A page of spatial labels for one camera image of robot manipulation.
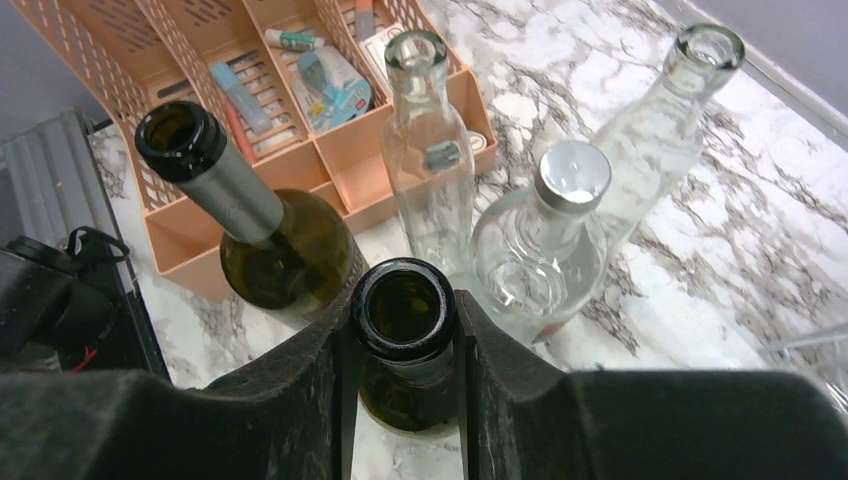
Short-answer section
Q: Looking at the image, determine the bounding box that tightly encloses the white wire wine rack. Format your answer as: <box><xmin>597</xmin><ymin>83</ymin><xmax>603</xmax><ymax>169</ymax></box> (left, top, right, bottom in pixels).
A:
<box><xmin>758</xmin><ymin>323</ymin><xmax>847</xmax><ymax>423</ymax></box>

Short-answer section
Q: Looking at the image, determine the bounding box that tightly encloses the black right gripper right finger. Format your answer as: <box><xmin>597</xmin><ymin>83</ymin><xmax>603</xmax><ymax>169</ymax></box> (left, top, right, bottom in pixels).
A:
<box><xmin>453</xmin><ymin>290</ymin><xmax>847</xmax><ymax>479</ymax></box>

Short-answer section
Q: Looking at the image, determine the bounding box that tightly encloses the orange plastic file organizer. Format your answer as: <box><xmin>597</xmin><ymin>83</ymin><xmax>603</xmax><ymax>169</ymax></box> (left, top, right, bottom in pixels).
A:
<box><xmin>9</xmin><ymin>0</ymin><xmax>499</xmax><ymax>303</ymax></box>

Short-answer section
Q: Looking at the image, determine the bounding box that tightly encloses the clear square glass bottle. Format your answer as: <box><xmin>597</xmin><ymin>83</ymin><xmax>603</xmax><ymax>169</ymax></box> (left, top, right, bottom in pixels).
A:
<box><xmin>382</xmin><ymin>30</ymin><xmax>475</xmax><ymax>276</ymax></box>

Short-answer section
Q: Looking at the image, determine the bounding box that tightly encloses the clear bottle with silver cap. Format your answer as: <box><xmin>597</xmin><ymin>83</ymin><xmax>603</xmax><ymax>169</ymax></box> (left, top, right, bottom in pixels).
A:
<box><xmin>470</xmin><ymin>141</ymin><xmax>611</xmax><ymax>345</ymax></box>

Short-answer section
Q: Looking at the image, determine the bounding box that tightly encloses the tall clear glass bottle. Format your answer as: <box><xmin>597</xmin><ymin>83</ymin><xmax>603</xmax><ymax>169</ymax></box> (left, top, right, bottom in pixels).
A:
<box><xmin>591</xmin><ymin>23</ymin><xmax>745</xmax><ymax>251</ymax></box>

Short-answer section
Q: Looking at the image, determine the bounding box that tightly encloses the green wine bottle dark label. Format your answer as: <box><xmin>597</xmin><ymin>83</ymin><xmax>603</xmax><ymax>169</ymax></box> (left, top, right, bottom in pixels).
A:
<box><xmin>349</xmin><ymin>257</ymin><xmax>459</xmax><ymax>439</ymax></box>

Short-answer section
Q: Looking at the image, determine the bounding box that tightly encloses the blue correction tape package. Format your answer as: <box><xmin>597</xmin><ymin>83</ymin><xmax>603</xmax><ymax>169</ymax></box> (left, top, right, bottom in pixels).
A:
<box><xmin>291</xmin><ymin>46</ymin><xmax>372</xmax><ymax>134</ymax></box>

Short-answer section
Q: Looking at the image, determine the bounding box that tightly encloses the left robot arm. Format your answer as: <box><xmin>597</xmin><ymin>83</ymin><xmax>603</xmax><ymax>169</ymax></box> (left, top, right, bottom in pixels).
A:
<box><xmin>1</xmin><ymin>226</ymin><xmax>130</xmax><ymax>373</ymax></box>

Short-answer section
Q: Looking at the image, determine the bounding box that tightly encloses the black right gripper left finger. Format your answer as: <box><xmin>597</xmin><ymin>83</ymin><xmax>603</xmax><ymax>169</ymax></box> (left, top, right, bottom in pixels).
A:
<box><xmin>1</xmin><ymin>306</ymin><xmax>359</xmax><ymax>479</ymax></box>

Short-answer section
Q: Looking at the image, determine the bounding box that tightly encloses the white card box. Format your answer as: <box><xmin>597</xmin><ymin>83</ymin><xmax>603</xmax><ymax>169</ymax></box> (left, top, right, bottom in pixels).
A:
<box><xmin>359</xmin><ymin>22</ymin><xmax>405</xmax><ymax>93</ymax></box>

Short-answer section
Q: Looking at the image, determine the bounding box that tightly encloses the green wine bottle silver neck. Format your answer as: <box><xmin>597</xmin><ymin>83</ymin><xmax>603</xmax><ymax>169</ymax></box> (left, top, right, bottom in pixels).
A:
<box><xmin>134</xmin><ymin>100</ymin><xmax>367</xmax><ymax>331</ymax></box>

